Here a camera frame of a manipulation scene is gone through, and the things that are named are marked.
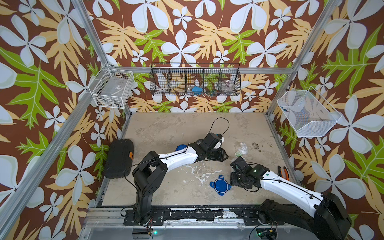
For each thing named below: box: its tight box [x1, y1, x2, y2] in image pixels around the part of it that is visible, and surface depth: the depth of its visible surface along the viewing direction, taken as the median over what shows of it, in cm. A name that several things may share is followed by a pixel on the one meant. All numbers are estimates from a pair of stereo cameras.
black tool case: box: [104, 139, 134, 179], surface depth 92 cm
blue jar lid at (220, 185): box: [209, 174, 232, 196], surface depth 86 cm
